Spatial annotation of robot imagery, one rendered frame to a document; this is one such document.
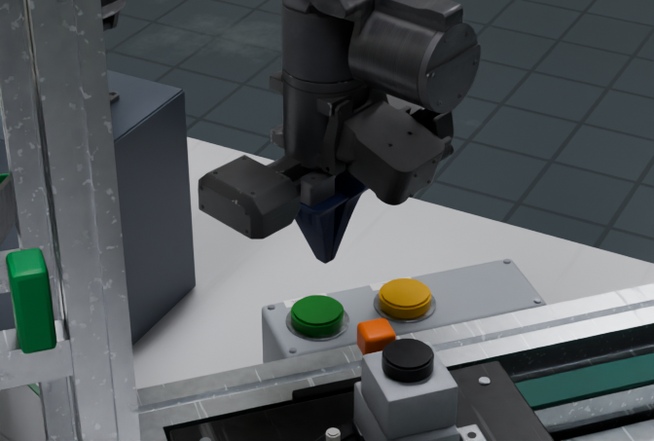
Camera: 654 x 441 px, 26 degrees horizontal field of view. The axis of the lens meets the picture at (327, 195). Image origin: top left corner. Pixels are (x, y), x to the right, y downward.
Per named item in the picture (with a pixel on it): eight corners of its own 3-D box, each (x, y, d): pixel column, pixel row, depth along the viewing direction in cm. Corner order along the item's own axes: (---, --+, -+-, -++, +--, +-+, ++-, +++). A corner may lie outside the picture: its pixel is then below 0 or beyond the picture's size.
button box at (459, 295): (261, 366, 111) (259, 302, 108) (506, 315, 117) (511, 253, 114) (287, 422, 106) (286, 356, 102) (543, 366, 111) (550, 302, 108)
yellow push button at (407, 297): (371, 303, 110) (371, 281, 109) (418, 293, 111) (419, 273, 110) (388, 333, 106) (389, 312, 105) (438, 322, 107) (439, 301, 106)
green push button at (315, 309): (284, 319, 108) (283, 299, 107) (334, 310, 109) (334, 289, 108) (300, 350, 105) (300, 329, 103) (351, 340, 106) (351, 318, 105)
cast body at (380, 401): (352, 419, 87) (353, 327, 83) (418, 404, 88) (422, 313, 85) (401, 512, 80) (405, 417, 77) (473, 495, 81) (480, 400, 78)
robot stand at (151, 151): (70, 245, 133) (49, 53, 122) (197, 286, 127) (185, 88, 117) (-27, 325, 122) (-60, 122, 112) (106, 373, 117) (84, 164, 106)
